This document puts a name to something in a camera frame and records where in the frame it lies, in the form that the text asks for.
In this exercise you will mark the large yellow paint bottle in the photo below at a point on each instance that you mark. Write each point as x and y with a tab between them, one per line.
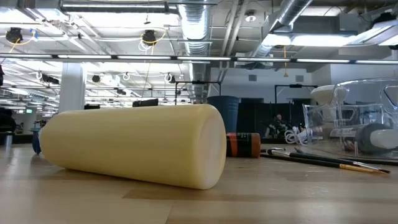
133	146

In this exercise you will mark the clear plastic bin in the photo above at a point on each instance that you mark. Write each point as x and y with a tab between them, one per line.
357	102

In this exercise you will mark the small dark blue paint bottle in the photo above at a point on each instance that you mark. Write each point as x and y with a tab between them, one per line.
36	141

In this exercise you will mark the black background monitor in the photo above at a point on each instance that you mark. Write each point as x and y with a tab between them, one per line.
145	102

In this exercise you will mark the long ceiling light strip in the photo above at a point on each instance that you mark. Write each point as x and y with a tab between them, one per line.
186	58

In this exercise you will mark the person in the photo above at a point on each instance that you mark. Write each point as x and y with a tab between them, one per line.
278	124

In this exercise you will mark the black background cabinet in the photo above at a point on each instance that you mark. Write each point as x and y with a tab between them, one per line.
92	106

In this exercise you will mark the white pillar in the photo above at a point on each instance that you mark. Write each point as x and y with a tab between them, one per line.
72	87

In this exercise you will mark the silver slanted ventilation duct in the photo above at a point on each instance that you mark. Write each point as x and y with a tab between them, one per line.
289	12

